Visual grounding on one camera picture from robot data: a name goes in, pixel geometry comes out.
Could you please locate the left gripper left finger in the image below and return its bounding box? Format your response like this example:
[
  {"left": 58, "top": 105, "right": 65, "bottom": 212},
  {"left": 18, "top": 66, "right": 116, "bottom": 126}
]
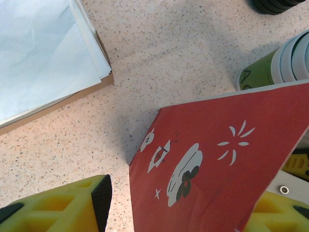
[{"left": 0, "top": 174, "right": 113, "bottom": 232}]

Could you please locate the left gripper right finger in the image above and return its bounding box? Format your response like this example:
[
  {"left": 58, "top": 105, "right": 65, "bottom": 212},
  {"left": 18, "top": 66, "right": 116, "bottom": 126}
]
[{"left": 242, "top": 190, "right": 309, "bottom": 232}]

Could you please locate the red paper gift bag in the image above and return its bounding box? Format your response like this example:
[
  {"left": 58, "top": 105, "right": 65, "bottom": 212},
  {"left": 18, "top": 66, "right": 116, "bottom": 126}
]
[{"left": 129, "top": 82, "right": 309, "bottom": 232}]

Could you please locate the stack of paper cups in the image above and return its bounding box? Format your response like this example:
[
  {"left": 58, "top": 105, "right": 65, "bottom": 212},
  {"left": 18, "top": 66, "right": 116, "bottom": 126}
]
[{"left": 236, "top": 30, "right": 309, "bottom": 92}]

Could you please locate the stack of white napkins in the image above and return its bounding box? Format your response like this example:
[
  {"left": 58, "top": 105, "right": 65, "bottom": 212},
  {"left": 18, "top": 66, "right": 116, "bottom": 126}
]
[{"left": 0, "top": 30, "right": 115, "bottom": 136}]

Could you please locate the black lid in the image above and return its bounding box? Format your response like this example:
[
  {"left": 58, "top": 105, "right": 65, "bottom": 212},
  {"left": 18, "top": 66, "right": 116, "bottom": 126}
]
[{"left": 246, "top": 0, "right": 307, "bottom": 15}]

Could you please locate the white napkin stack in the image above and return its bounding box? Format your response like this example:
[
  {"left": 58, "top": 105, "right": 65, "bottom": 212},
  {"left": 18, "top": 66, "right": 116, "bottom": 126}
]
[{"left": 0, "top": 0, "right": 113, "bottom": 124}]

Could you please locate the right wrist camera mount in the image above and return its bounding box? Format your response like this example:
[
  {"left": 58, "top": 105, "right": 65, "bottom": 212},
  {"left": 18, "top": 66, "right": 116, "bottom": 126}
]
[{"left": 264, "top": 169, "right": 309, "bottom": 204}]

